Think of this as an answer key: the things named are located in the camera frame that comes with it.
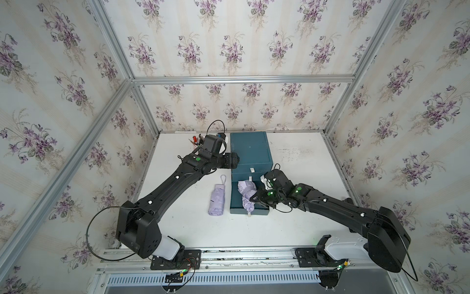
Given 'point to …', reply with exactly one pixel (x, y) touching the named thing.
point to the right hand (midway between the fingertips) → (251, 200)
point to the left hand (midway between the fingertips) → (234, 160)
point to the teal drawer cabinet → (255, 159)
